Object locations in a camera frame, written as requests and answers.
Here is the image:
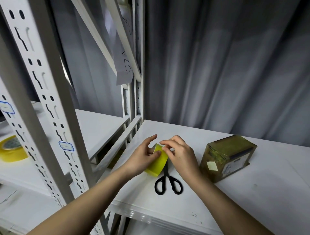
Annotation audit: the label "person's left hand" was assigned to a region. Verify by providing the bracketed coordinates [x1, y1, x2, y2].
[118, 134, 162, 180]

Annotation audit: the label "person's right hand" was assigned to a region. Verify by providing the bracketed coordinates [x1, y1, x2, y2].
[159, 134, 202, 183]

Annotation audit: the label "yellow tape roll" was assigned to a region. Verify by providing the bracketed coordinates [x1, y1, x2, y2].
[144, 143, 170, 178]
[0, 134, 29, 163]

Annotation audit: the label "black scissors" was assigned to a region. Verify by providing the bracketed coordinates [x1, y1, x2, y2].
[154, 162, 185, 196]

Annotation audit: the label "small brown labelled carton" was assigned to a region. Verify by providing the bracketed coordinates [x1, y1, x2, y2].
[199, 134, 258, 184]

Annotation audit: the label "person's right forearm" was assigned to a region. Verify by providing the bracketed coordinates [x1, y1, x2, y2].
[185, 170, 275, 235]

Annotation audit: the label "person's left forearm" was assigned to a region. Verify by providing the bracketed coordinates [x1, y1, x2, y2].
[28, 167, 135, 235]

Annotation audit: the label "blue rack label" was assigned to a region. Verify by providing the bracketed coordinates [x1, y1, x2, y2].
[0, 100, 16, 116]
[58, 140, 76, 153]

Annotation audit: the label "handwritten paper sheet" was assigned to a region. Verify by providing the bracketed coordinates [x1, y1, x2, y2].
[102, 0, 135, 50]
[113, 45, 135, 86]

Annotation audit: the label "white metal shelf rack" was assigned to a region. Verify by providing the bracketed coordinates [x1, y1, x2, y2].
[0, 0, 145, 235]

